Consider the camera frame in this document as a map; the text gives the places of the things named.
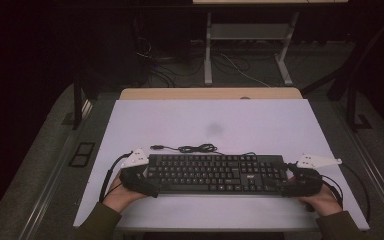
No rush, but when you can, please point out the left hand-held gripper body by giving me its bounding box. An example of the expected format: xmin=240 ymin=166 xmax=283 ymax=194
xmin=118 ymin=148 xmax=150 ymax=194

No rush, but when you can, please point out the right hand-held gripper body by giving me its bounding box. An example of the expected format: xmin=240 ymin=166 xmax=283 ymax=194
xmin=294 ymin=152 xmax=343 ymax=198

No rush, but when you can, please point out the black computer keyboard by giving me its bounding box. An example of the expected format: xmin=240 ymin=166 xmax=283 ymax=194
xmin=145 ymin=153 xmax=289 ymax=196

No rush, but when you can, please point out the black keyboard cable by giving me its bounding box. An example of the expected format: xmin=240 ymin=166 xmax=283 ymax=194
xmin=149 ymin=143 xmax=258 ymax=157

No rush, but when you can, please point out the person's left hand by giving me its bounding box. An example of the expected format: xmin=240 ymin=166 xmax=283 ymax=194
xmin=102 ymin=174 xmax=148 ymax=214

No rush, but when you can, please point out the person's right hand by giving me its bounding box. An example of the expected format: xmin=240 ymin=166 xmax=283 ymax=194
xmin=298 ymin=184 xmax=344 ymax=217

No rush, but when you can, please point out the black floor socket plate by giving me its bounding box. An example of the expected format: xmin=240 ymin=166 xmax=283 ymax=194
xmin=68 ymin=142 xmax=97 ymax=168

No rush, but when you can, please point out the black metal stand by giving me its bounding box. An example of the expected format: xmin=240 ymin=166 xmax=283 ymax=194
xmin=300 ymin=13 xmax=384 ymax=133
xmin=72 ymin=74 xmax=93 ymax=131

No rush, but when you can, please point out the wooden table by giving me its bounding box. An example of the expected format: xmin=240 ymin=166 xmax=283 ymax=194
xmin=118 ymin=87 xmax=304 ymax=101

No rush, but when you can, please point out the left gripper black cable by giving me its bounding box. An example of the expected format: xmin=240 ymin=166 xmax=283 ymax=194
xmin=98 ymin=151 xmax=134 ymax=204

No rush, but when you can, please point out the metal floor rail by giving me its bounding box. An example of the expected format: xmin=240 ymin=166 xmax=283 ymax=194
xmin=333 ymin=99 xmax=384 ymax=234
xmin=19 ymin=99 xmax=93 ymax=240

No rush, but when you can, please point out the white floor cable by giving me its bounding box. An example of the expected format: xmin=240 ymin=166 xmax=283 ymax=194
xmin=219 ymin=53 xmax=271 ymax=88

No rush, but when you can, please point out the black floor cable bundle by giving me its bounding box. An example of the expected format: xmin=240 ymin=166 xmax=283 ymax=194
xmin=136 ymin=36 xmax=204 ymax=88

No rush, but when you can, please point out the grey metal frame desk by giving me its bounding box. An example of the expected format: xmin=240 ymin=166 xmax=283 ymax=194
xmin=192 ymin=0 xmax=349 ymax=87

